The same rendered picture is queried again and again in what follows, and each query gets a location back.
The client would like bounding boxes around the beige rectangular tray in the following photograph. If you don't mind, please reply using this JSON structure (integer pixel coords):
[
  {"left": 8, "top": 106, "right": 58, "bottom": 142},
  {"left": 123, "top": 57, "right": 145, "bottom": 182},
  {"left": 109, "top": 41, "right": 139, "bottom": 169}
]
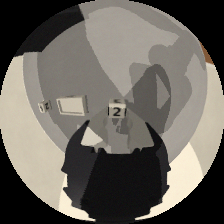
[{"left": 56, "top": 95, "right": 87, "bottom": 116}]

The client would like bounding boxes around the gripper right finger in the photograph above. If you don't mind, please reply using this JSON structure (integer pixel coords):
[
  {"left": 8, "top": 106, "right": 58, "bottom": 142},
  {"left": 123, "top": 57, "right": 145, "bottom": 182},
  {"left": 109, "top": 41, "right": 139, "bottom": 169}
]
[{"left": 124, "top": 108, "right": 171, "bottom": 172}]

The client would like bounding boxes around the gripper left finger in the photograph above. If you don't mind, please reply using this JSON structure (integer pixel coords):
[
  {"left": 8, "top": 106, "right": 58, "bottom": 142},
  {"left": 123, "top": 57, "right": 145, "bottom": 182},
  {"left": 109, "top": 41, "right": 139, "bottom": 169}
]
[{"left": 61, "top": 107, "right": 109, "bottom": 174}]

